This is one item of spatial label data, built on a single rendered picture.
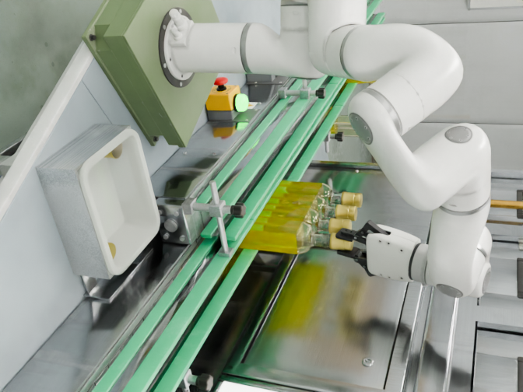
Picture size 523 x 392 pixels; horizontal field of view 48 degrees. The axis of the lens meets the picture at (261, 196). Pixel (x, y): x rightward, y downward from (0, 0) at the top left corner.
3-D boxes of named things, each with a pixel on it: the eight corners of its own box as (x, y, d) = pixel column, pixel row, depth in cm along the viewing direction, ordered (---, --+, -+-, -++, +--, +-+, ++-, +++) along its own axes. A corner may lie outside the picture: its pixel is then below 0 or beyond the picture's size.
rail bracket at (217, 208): (192, 254, 119) (248, 261, 115) (175, 183, 111) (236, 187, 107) (198, 246, 122) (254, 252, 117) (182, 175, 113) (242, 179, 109)
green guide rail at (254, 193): (200, 237, 122) (235, 241, 120) (199, 233, 122) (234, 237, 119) (366, 15, 261) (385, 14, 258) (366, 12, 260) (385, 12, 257)
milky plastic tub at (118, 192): (75, 276, 106) (116, 281, 103) (36, 166, 95) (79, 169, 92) (125, 223, 120) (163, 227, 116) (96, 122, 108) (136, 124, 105)
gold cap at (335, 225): (329, 236, 129) (349, 238, 128) (328, 223, 128) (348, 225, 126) (333, 228, 132) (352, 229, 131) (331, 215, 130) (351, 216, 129)
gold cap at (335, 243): (330, 252, 124) (350, 254, 123) (328, 239, 122) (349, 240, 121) (334, 243, 127) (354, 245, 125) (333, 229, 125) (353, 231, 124)
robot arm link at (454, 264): (444, 165, 96) (450, 239, 111) (415, 226, 90) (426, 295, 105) (497, 176, 91) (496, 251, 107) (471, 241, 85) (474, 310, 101)
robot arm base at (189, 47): (148, 44, 107) (225, 44, 102) (167, -9, 112) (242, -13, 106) (183, 92, 121) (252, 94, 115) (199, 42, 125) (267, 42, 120)
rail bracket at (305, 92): (276, 99, 162) (323, 100, 157) (273, 75, 158) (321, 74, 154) (281, 94, 165) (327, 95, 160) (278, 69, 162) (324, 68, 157)
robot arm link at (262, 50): (240, 81, 109) (324, 82, 104) (239, 6, 105) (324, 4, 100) (260, 76, 118) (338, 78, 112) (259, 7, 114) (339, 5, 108)
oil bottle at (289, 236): (219, 247, 133) (310, 257, 125) (215, 226, 130) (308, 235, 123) (229, 233, 137) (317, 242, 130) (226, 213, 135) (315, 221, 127)
